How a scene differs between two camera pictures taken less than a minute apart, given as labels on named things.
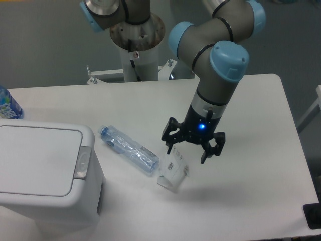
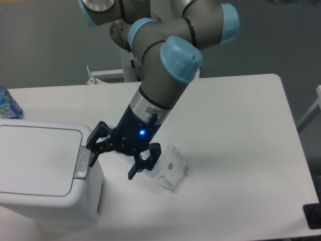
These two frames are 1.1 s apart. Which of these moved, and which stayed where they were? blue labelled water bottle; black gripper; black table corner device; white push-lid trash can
Moved: black gripper
Stayed: blue labelled water bottle; black table corner device; white push-lid trash can
